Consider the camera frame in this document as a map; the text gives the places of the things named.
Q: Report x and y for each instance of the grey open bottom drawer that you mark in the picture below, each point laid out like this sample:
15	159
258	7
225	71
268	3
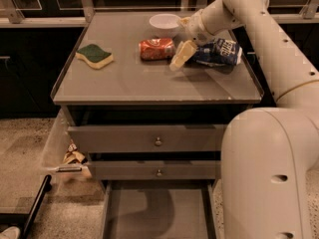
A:
159	209

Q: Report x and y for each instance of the grey drawer cabinet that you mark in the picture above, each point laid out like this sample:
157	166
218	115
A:
130	91

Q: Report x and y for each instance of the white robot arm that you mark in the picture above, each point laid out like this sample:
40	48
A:
265	152

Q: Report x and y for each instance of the white shoe tip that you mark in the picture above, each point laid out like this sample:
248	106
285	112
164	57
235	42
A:
12	232

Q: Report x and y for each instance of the black chair leg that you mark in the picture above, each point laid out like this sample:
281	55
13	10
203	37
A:
24	221

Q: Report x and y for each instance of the crumpled snack wrapper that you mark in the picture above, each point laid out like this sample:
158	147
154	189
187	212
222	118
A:
73	155

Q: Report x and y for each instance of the grey middle drawer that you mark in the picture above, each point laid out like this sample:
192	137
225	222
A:
155	170

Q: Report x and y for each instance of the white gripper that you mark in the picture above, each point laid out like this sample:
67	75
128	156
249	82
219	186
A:
196	29

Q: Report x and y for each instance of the grey top drawer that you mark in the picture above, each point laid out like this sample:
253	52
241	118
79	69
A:
147	138

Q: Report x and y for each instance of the white ceramic bowl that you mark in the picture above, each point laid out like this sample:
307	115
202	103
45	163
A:
165	25

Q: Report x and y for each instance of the metal window railing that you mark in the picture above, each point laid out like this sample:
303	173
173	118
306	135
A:
46	17

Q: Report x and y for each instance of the blue chip bag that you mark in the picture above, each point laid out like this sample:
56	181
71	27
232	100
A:
218	52

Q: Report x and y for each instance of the green yellow sponge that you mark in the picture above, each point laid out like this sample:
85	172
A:
94	56

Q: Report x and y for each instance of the red coke can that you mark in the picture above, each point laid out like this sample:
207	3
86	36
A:
156	49

